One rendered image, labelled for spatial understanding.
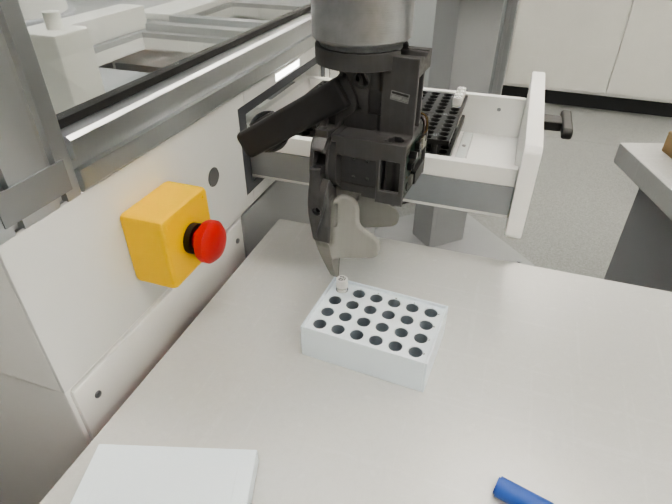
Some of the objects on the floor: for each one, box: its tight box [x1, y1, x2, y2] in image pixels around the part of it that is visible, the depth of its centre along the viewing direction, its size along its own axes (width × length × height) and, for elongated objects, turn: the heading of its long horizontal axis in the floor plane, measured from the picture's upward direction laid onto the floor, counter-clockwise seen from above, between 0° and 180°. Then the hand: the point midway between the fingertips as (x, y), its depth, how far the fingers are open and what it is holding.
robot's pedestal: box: [604, 143, 672, 292], centre depth 104 cm, size 30×30×76 cm
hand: (336, 252), depth 50 cm, fingers open, 3 cm apart
